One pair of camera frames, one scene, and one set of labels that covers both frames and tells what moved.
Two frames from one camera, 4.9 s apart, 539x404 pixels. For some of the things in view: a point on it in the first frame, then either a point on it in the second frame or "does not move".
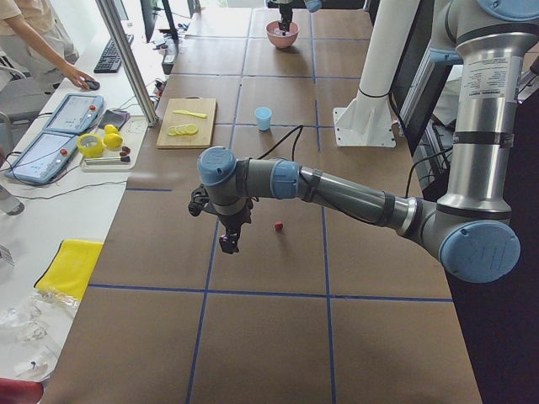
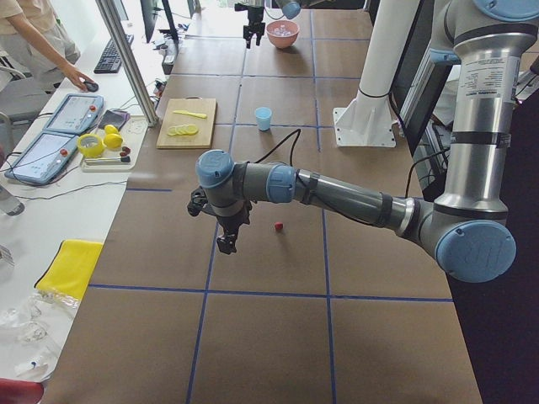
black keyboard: [110, 61] does not move
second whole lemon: [110, 129] does not move
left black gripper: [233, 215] does not move
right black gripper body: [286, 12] → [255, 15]
